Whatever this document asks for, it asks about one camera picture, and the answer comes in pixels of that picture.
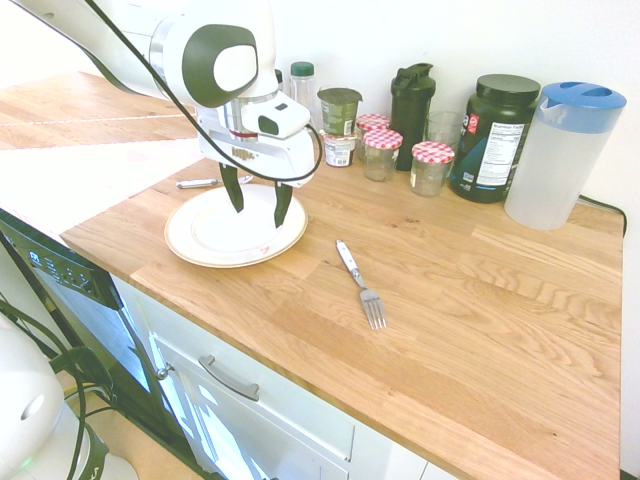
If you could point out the white plate with gold rim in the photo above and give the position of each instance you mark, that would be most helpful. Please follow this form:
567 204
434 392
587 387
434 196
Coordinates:
210 240

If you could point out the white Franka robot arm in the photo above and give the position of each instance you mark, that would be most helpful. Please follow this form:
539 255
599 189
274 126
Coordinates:
150 35

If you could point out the translucent pitcher with blue lid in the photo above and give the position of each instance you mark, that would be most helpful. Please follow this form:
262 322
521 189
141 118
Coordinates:
555 160

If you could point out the clear drinking glass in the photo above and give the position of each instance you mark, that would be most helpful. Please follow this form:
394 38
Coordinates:
445 127

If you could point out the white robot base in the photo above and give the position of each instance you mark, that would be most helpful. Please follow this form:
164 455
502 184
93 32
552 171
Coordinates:
30 400

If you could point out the green yoghurt cup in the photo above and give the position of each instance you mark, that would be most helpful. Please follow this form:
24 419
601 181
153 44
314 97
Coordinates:
339 112

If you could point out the silver cabinet knob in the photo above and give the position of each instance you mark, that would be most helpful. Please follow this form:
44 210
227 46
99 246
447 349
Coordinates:
163 372

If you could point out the silver metal cutlery piece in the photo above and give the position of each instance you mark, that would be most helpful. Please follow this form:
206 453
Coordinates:
197 183

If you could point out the white cabinet drawer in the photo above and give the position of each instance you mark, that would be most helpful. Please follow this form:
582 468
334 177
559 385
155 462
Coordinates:
280 415

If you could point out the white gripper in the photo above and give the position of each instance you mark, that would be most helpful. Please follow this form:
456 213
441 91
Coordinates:
272 155

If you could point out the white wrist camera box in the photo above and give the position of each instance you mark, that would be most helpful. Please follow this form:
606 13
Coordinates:
285 117

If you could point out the white yoghurt cup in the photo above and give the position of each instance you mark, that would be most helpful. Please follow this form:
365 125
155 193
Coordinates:
339 150

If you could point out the glass jar red-checked lid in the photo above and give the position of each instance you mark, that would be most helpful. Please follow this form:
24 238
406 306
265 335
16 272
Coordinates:
382 157
431 170
371 122

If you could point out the black dishwasher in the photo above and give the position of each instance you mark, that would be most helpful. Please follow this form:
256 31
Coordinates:
70 295

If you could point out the black shaker bottle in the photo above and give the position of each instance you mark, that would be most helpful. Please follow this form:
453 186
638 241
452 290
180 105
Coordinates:
411 120

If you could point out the black protein powder tub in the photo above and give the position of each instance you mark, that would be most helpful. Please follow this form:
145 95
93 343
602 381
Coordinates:
492 145

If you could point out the clear bottle with dark cap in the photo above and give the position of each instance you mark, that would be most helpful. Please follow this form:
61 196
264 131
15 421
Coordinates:
279 82

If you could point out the clear bottle with green cap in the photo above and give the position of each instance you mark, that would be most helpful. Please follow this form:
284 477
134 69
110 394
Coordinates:
302 92

